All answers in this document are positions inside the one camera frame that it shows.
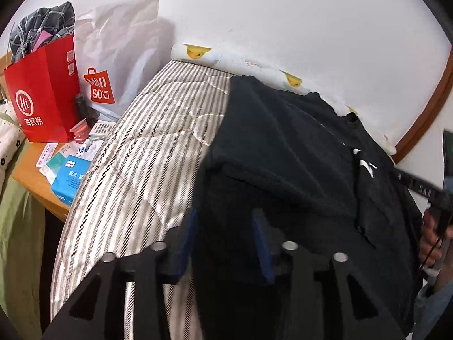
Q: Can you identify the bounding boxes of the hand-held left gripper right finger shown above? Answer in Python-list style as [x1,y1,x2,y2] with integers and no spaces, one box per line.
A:
[249,209,407,340]

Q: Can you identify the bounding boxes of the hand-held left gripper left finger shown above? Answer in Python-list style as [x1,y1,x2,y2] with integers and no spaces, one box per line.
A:
[42,209,199,340]

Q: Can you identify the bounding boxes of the black t-shirt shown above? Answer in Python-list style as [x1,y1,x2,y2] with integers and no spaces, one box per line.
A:
[191,75,425,340]

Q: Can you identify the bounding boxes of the person's right hand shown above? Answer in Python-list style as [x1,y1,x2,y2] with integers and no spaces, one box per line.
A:
[418,209,453,266]

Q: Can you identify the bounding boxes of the striped bed mattress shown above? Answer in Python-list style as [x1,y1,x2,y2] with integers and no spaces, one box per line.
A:
[50,60,241,321]

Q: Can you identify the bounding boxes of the blue denim pants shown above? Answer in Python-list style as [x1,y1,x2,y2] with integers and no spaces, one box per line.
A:
[412,280,453,340]

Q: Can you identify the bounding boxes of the blue tissue pack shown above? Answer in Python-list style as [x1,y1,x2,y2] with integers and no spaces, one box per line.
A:
[51,156,92,205]

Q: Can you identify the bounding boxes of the white and blue tube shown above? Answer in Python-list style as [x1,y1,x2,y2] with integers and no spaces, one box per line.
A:
[75,138,104,157]

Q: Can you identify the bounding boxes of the white remote control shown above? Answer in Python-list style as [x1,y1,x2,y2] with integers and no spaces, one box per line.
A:
[89,120,116,137]

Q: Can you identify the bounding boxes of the green and white packet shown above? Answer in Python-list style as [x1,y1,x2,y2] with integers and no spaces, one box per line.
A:
[39,155,70,183]

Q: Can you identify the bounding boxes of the red and white card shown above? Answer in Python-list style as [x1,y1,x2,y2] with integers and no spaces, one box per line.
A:
[35,143,59,167]

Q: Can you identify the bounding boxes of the green cloth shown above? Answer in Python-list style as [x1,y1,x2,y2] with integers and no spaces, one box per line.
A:
[0,111,46,330]

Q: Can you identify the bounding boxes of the wooden nightstand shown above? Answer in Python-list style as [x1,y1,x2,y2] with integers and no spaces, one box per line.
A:
[0,51,107,222]

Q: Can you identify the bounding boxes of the small black bottle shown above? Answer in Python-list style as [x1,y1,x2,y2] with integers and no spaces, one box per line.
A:
[72,92,88,121]

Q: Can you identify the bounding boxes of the duck print rolled blanket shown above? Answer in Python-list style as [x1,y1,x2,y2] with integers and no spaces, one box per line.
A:
[170,42,395,154]

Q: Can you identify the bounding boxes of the white floral cloth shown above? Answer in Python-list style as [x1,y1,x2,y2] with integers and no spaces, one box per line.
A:
[0,101,27,181]

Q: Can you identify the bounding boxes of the white plastic shopping bag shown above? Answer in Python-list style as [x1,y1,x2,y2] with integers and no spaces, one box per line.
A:
[74,0,160,119]

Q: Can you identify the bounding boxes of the red paper bag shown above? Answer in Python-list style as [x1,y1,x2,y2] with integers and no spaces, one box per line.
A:
[3,35,83,143]

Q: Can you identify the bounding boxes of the grey plaid cloth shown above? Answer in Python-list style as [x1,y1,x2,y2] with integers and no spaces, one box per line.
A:
[9,2,76,63]

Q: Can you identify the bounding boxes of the wooden door frame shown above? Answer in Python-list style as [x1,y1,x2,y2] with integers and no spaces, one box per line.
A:
[393,42,453,165]

